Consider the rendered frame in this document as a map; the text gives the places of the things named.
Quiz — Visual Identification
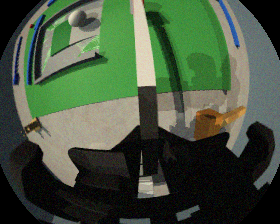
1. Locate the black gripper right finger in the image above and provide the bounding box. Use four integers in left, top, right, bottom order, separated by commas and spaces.
157, 127, 230, 193

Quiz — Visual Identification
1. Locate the white golf ball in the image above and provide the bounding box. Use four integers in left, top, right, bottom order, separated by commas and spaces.
68, 10, 87, 27

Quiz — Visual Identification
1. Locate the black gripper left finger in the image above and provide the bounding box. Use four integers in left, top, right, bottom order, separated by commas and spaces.
68, 125, 141, 198

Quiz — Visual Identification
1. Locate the orange wooden mallet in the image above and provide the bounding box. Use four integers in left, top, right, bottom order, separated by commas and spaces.
193, 105, 246, 140

